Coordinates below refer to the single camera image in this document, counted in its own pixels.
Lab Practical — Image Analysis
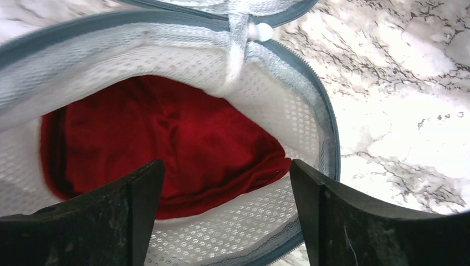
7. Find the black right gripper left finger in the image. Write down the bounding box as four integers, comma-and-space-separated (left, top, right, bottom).
1, 160, 165, 265

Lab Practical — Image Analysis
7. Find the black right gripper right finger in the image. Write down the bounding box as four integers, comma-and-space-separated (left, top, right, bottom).
290, 160, 469, 265

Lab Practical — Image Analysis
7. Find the red satin bra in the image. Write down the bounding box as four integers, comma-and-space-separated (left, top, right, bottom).
40, 76, 291, 219

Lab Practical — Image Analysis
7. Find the white mesh laundry bag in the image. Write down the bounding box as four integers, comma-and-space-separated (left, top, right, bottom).
1, 1, 340, 265

